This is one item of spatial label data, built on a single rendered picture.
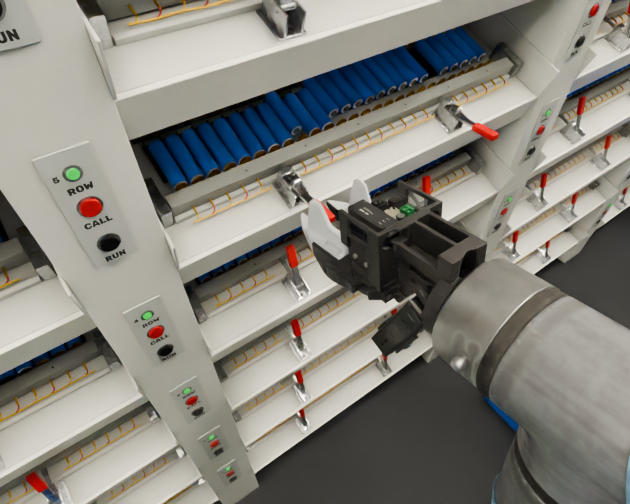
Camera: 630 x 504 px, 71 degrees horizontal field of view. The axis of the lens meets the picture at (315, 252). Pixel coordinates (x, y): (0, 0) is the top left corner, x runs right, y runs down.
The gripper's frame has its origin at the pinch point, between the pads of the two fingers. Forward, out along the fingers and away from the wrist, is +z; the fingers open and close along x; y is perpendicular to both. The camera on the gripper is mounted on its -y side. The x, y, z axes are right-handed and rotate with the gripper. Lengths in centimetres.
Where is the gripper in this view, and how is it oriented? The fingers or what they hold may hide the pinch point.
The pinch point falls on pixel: (323, 219)
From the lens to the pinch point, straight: 49.4
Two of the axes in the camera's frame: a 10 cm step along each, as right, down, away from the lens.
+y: -1.2, -7.7, -6.3
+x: -8.2, 4.3, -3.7
